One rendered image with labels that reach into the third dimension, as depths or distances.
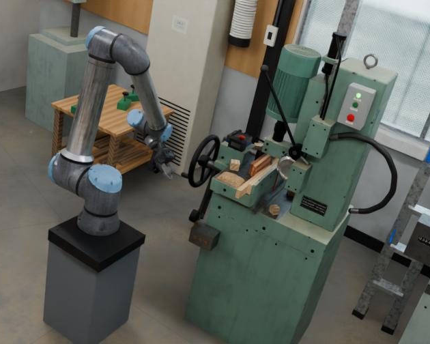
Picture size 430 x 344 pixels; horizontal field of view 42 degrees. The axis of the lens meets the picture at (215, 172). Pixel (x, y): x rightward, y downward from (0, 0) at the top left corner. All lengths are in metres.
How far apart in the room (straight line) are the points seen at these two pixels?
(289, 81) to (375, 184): 1.68
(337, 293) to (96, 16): 2.95
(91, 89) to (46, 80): 2.20
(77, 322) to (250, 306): 0.83
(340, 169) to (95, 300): 1.23
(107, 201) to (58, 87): 2.18
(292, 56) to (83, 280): 1.34
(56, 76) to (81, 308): 2.28
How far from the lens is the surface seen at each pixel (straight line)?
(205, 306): 2.97
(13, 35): 5.32
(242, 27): 3.91
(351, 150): 2.41
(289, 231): 2.53
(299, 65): 2.42
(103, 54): 2.41
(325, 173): 2.48
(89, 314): 2.70
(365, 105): 2.28
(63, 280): 2.72
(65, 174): 2.55
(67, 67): 4.43
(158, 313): 3.10
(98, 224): 2.53
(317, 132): 2.34
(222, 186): 2.52
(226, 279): 2.81
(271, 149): 2.62
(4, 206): 3.79
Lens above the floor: 2.11
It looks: 28 degrees down
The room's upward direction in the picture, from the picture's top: 13 degrees clockwise
